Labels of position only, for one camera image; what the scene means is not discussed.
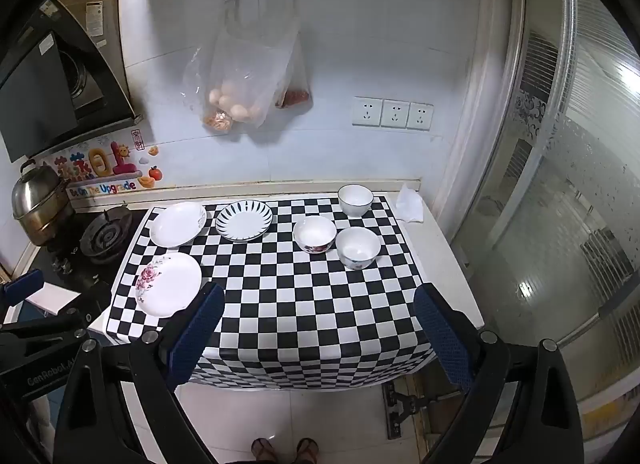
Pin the plain white plate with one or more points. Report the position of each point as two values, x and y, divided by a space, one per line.
177 224

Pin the black range hood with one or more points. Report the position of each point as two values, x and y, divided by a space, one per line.
35 94

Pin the clear plastic bag of eggs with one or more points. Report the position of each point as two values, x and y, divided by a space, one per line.
250 79

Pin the white plate with dark stripes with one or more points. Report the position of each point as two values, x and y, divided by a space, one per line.
245 220

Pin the black and white checkered cloth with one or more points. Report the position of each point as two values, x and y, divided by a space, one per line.
300 304

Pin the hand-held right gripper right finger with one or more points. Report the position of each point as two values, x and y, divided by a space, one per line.
444 339

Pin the metal floor bracket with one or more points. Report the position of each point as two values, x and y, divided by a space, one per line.
400 409

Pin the white bowl with blue pattern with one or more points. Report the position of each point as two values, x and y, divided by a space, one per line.
358 246

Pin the black gas stove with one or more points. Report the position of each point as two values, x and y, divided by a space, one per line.
107 239

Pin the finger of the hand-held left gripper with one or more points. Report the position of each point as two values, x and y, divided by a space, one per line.
22 287
75 306

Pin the white plate with pink flowers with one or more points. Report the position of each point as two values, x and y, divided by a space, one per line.
170 284

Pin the white wall socket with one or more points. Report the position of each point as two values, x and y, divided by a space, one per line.
396 114
420 117
368 112

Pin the person's left sandalled foot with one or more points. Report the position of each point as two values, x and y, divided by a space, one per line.
265 451

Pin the sliding glass door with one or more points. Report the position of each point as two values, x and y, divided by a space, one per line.
575 194

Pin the person's sandalled foot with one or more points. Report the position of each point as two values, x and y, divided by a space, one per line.
307 451
265 451

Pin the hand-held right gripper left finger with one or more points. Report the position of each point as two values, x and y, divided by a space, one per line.
195 339

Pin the white bowl with dark rim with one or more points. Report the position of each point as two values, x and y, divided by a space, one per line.
355 200

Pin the colourful wall stickers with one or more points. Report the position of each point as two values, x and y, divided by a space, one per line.
100 169

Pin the person's right sandalled foot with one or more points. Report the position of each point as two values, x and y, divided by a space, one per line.
307 451

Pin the white tissue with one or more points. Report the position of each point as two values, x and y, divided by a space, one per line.
410 204

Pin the white bowl with red flowers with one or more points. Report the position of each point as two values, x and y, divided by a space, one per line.
314 233

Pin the clear bag of red food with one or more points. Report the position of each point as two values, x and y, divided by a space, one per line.
295 94

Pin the steel pot with lid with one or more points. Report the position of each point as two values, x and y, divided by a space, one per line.
40 199

